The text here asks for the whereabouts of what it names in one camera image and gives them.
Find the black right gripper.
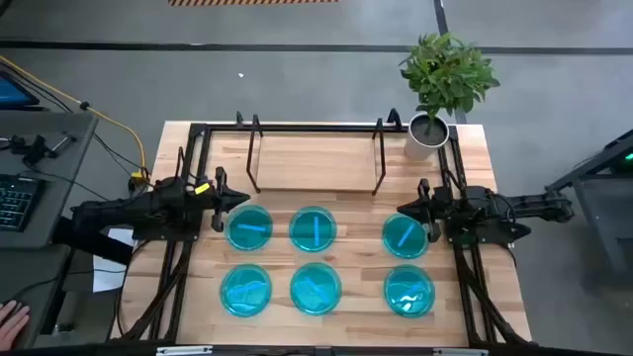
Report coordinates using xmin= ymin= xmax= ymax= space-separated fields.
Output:
xmin=396 ymin=178 xmax=464 ymax=244

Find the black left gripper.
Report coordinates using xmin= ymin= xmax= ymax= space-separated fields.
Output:
xmin=190 ymin=166 xmax=252 ymax=233

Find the teal transparent plate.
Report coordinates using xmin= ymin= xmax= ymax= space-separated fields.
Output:
xmin=219 ymin=263 xmax=274 ymax=318
xmin=289 ymin=261 xmax=343 ymax=316
xmin=288 ymin=205 xmax=338 ymax=254
xmin=225 ymin=204 xmax=274 ymax=252
xmin=383 ymin=264 xmax=437 ymax=318
xmin=381 ymin=213 xmax=430 ymax=260

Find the black metal shelf leg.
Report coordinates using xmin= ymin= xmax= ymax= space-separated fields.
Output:
xmin=371 ymin=117 xmax=389 ymax=197
xmin=245 ymin=114 xmax=265 ymax=195

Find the white plant pot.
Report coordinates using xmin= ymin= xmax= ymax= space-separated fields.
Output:
xmin=404 ymin=112 xmax=451 ymax=161

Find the green leafy plant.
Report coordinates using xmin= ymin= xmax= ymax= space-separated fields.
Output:
xmin=399 ymin=32 xmax=501 ymax=123

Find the white paper sheet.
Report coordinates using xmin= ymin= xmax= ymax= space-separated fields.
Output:
xmin=92 ymin=225 xmax=136 ymax=294

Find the grey raised desk top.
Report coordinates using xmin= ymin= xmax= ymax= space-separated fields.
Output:
xmin=0 ymin=109 xmax=99 ymax=250

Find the grey metal cart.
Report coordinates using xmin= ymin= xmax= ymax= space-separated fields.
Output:
xmin=545 ymin=127 xmax=633 ymax=286

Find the black desk clamp tool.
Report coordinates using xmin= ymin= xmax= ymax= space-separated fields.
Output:
xmin=8 ymin=132 xmax=79 ymax=168

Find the dark low desk top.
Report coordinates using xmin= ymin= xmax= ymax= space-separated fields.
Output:
xmin=0 ymin=242 xmax=75 ymax=350

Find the black backlit keyboard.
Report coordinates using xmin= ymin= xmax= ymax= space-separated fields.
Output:
xmin=0 ymin=173 xmax=46 ymax=233

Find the black computer monitor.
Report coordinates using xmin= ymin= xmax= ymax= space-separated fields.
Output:
xmin=0 ymin=70 xmax=41 ymax=111

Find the person's hand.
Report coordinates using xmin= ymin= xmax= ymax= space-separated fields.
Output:
xmin=0 ymin=300 xmax=32 ymax=352

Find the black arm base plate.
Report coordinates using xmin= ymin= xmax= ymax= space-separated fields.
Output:
xmin=131 ymin=217 xmax=202 ymax=243
xmin=447 ymin=221 xmax=533 ymax=247

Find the black metal rack frame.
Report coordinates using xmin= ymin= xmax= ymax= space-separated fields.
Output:
xmin=254 ymin=133 xmax=380 ymax=194

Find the yellow cable connector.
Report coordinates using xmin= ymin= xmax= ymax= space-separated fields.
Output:
xmin=130 ymin=169 xmax=150 ymax=192

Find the black aluminium table frame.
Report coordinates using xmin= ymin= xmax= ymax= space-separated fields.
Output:
xmin=109 ymin=121 xmax=534 ymax=347

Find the silver aluminium bracket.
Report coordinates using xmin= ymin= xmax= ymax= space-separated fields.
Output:
xmin=433 ymin=347 xmax=490 ymax=356
xmin=156 ymin=345 xmax=214 ymax=356

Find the black flat desk bracket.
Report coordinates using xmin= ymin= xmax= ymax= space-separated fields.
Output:
xmin=51 ymin=216 xmax=135 ymax=266

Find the yellow cable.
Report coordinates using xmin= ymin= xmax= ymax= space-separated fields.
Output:
xmin=0 ymin=54 xmax=149 ymax=174

